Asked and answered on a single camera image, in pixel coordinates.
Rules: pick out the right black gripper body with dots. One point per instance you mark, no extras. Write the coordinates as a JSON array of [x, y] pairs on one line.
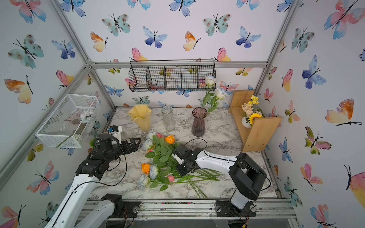
[[182, 168]]

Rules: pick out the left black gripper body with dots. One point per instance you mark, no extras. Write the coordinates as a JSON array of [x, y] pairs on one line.
[[124, 148]]

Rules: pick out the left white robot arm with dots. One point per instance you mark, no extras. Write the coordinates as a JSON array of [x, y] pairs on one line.
[[89, 174]]

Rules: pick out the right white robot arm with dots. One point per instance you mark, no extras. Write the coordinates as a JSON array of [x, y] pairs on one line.
[[247, 176]]

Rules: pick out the pink rose lower small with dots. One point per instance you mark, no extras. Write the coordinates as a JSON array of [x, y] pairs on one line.
[[171, 178]]

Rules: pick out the orange rose lower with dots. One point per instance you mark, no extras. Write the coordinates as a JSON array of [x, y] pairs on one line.
[[146, 168]]

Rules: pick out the orange rose pile top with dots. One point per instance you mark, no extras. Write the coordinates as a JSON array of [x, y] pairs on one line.
[[170, 139]]

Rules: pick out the green succulent in pink pot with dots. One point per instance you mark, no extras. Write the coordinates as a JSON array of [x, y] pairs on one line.
[[92, 143]]

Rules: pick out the purple ribbed glass vase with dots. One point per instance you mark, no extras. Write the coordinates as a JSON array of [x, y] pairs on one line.
[[198, 127]]

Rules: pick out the pink rose pile top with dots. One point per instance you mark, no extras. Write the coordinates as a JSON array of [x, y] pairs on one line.
[[159, 135]]

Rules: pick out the yellow wavy glass vase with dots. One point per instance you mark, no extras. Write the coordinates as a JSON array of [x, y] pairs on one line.
[[141, 115]]

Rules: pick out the clear ribbed glass vase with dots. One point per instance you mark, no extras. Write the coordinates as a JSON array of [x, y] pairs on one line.
[[168, 118]]

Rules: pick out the wooden corner shelf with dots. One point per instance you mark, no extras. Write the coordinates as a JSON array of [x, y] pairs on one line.
[[256, 137]]

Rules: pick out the sunflower bouquet in white vase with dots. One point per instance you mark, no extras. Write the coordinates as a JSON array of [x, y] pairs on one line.
[[251, 111]]

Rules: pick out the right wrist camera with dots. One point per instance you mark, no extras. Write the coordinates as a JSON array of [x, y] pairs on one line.
[[179, 158]]

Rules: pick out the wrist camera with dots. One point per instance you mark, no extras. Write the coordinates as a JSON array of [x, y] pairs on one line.
[[179, 158], [116, 132]]

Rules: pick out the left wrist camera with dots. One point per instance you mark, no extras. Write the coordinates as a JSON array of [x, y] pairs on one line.
[[116, 132]]

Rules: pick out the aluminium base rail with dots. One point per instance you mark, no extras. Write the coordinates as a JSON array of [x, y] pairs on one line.
[[154, 209]]

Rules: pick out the white mesh wall basket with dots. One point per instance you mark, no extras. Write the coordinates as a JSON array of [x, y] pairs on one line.
[[72, 119]]

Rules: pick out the black wire wall basket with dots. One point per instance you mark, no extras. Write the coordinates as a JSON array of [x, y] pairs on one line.
[[170, 75]]

